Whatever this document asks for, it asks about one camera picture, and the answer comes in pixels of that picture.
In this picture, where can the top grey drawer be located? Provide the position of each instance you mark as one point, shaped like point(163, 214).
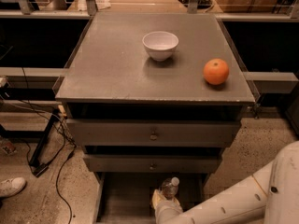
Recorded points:
point(137, 133)

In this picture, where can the open bottom drawer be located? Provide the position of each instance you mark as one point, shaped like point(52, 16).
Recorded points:
point(126, 197)

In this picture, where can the white sneaker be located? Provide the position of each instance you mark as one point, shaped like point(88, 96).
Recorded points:
point(11, 187)

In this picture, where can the black metal stand leg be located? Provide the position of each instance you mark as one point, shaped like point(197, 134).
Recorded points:
point(40, 168)

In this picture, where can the middle grey drawer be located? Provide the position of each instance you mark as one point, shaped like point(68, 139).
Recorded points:
point(151, 164)

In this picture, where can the orange fruit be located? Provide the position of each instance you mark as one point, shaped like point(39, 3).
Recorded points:
point(216, 71)

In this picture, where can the white cloth on shelf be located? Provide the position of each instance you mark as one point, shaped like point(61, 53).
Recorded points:
point(82, 5)

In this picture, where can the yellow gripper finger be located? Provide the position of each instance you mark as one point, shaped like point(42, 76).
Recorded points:
point(157, 197)

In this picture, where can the grey drawer cabinet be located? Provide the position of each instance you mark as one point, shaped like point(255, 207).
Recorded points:
point(112, 77)

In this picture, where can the clear plastic water bottle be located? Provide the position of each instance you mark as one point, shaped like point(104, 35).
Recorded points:
point(169, 188)

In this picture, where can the grey drawer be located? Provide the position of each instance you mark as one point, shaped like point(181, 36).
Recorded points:
point(151, 164)
point(137, 133)

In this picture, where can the white ceramic bowl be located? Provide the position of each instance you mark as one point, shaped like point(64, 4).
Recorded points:
point(160, 45)

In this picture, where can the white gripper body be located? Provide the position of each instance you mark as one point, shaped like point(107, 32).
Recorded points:
point(167, 206)

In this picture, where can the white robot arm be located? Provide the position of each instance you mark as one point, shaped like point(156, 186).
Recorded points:
point(272, 194)

